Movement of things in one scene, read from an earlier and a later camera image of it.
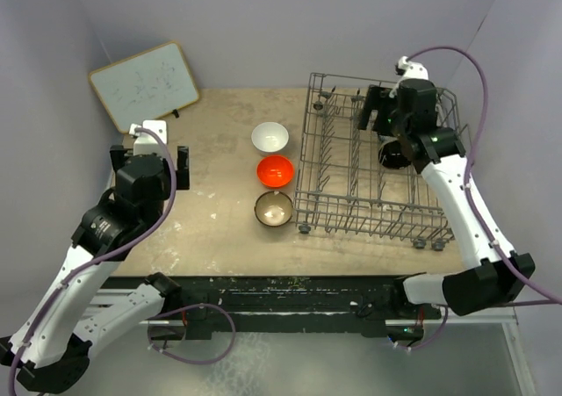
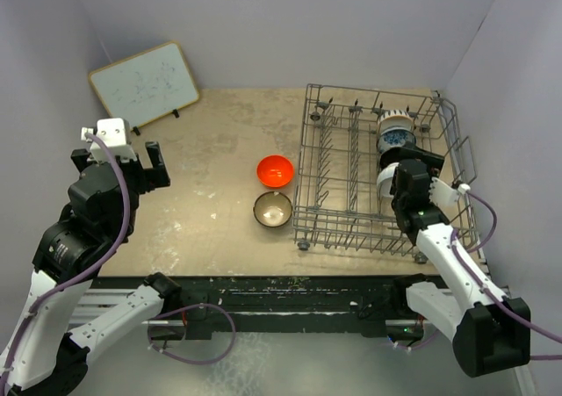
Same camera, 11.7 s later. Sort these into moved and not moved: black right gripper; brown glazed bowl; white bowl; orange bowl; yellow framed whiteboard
Moved: white bowl; black right gripper
Not moved: yellow framed whiteboard; brown glazed bowl; orange bowl
